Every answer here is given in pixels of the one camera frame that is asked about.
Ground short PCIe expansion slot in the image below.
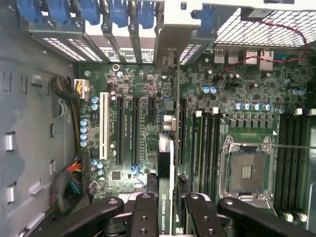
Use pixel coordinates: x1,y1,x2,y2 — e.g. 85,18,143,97
148,97,157,119

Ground white power connector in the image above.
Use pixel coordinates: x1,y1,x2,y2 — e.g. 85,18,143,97
73,78,90,100

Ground black open PC case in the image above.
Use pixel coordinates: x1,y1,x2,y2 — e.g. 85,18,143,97
0,0,316,237

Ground long PCIe expansion slot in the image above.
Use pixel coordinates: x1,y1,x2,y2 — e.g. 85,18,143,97
131,97,141,173
115,95,126,166
179,98,188,166

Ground red and black twisted wire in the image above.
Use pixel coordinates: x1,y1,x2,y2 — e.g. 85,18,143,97
216,20,309,87

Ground thin socket locking lever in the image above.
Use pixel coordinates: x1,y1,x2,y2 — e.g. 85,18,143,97
271,144,316,150

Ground green motherboard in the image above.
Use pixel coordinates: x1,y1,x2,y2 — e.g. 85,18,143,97
75,49,312,224

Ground blue slot retainer clip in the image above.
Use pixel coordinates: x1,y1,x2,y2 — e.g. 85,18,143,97
48,0,75,26
137,0,157,30
16,0,48,24
79,0,101,26
109,0,129,28
192,4,216,38

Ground white PCI expansion slot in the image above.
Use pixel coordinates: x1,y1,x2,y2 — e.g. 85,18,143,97
99,91,110,160

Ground yellow and black wire bundle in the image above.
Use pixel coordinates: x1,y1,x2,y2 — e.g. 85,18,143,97
50,75,82,155

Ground open metal socket cover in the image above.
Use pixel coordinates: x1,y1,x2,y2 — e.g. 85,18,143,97
236,193,277,216

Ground CPU socket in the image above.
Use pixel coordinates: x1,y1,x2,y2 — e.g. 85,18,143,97
219,135,277,205

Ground installed RAM stick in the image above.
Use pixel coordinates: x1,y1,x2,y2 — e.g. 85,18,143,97
192,111,203,196

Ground metal slot cover bracket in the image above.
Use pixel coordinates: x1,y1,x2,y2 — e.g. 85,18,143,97
127,24,143,64
100,21,122,64

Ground silver rear port block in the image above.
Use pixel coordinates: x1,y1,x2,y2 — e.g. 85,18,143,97
213,48,275,71

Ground multicoloured wire bundle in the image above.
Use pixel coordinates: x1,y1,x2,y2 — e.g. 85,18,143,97
48,159,83,219

